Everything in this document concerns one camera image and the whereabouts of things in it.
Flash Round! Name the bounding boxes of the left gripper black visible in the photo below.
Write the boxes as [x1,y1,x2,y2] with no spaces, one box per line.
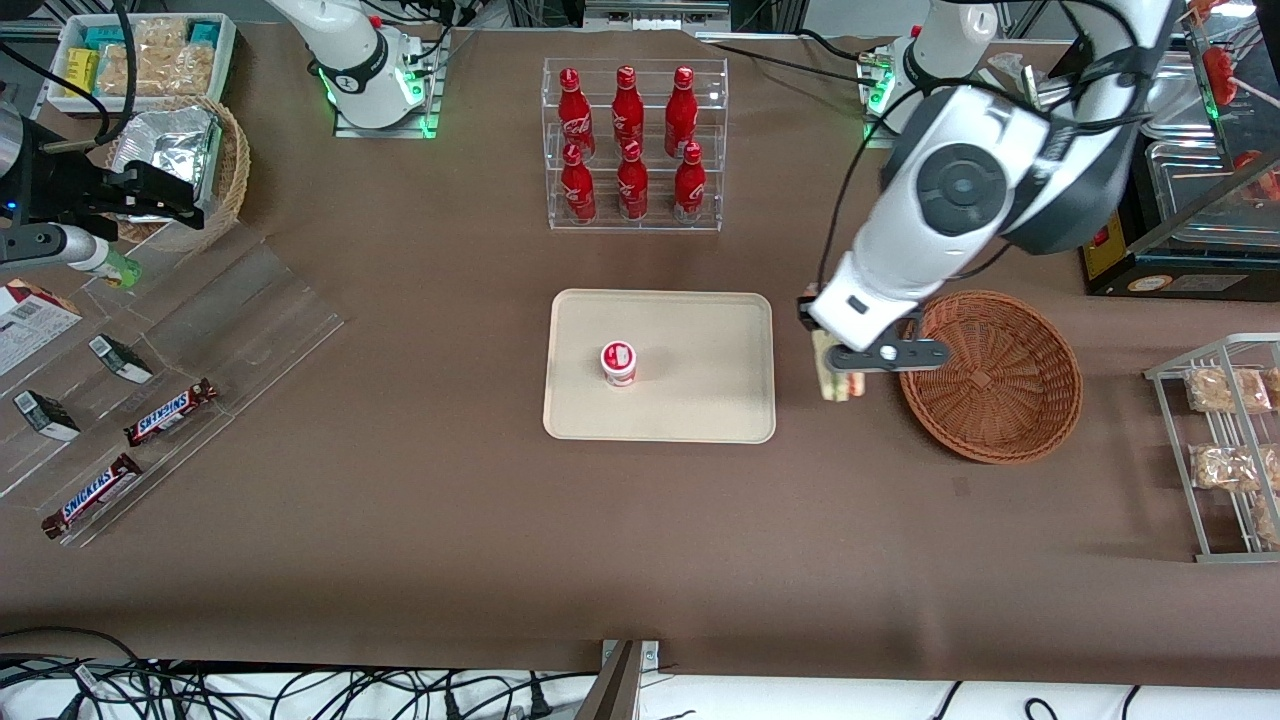
[796,283,953,375]

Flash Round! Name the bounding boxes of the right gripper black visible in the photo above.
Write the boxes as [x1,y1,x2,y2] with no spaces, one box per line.
[15,148,208,231]

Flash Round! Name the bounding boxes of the triangle sandwich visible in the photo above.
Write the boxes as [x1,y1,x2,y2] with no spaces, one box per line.
[811,329,867,404]

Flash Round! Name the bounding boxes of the light tan wicker basket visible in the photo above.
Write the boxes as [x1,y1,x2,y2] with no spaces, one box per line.
[104,95,252,254]

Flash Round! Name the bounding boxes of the dark brown wicker basket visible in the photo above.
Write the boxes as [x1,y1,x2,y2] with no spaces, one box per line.
[897,290,1084,465]

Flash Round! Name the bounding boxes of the cream plastic tray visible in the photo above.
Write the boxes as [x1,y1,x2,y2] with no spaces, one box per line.
[543,289,777,444]

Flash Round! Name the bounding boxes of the silver foil packet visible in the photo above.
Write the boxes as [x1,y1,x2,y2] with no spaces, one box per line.
[113,104,223,219]

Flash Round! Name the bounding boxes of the green white small bottle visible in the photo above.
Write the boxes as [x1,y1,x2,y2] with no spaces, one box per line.
[95,250,144,290]

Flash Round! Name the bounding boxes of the clear cracker snack pack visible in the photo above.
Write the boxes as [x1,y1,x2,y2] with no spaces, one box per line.
[99,44,217,99]
[127,17,192,51]

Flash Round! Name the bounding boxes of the yellow snack box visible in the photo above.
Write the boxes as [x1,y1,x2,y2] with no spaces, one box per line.
[64,48,101,99]

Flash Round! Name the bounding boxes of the clear acrylic display shelf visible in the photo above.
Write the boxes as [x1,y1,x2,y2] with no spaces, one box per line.
[0,232,347,550]

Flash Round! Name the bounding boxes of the white plastic bin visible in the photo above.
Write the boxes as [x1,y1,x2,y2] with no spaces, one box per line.
[45,12,239,120]

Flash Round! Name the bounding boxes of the small black white box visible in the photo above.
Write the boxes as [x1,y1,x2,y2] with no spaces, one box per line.
[88,334,155,385]
[12,389,82,443]

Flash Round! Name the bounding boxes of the red white printed carton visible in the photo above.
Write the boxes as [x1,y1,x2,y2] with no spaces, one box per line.
[0,279,84,378]

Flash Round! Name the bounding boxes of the brown Snickers bar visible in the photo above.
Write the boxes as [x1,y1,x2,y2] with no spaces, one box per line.
[40,452,144,541]
[123,378,219,448]

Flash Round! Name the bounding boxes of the clear acrylic bottle rack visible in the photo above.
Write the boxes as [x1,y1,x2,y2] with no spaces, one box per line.
[542,57,730,233]

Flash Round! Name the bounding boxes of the red cola bottle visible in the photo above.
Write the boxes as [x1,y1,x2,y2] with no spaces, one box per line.
[559,142,599,225]
[557,67,597,161]
[611,65,647,157]
[664,66,699,159]
[672,142,708,225]
[615,140,651,223]

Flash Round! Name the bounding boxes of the black food warmer case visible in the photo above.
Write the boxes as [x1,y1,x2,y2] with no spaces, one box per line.
[1076,20,1280,300]

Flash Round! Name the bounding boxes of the steel warmer pan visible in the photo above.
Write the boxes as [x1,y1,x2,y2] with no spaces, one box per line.
[1143,139,1280,233]
[1140,48,1219,142]

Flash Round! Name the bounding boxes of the red food skewer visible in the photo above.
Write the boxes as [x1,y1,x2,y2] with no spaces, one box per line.
[1198,44,1280,109]

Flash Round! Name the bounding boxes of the brown table cover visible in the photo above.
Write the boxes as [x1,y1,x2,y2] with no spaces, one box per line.
[0,22,1280,691]

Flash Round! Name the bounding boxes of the dark metal beam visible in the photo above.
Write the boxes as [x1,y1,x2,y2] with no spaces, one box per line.
[574,640,644,720]

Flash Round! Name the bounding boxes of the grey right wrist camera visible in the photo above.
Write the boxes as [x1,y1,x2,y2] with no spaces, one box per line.
[0,224,103,273]

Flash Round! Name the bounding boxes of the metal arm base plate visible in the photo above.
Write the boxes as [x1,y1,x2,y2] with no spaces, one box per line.
[332,30,451,140]
[860,50,970,152]

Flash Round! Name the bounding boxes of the grey wire rack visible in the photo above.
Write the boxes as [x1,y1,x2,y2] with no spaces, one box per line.
[1144,333,1280,565]

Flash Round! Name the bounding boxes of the silver table bracket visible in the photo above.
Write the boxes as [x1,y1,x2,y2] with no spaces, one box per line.
[600,640,662,673]

